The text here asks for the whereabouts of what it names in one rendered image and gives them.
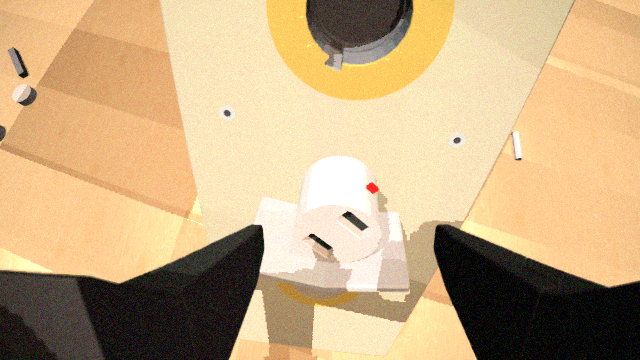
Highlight dark grey rectangular bar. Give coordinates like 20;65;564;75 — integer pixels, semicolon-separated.
7;47;29;79

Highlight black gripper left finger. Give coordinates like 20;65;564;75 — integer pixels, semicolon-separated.
0;225;265;360

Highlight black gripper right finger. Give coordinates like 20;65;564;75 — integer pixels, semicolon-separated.
434;224;640;360

